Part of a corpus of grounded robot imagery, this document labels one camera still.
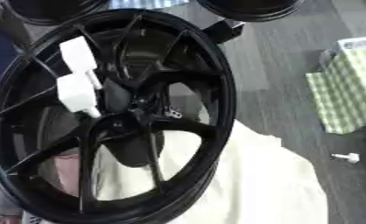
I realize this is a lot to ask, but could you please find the black round wheel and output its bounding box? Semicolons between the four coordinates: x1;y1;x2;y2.
195;0;306;23
0;0;113;26

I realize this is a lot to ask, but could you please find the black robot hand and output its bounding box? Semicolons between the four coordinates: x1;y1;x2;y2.
102;78;187;168

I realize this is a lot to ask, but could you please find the black bracket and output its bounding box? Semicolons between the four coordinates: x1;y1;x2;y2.
200;18;248;45

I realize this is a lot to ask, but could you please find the black spoked wheel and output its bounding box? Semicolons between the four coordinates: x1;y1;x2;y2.
0;8;238;224

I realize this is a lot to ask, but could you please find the table with checked cloth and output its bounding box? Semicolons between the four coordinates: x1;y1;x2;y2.
304;43;366;136

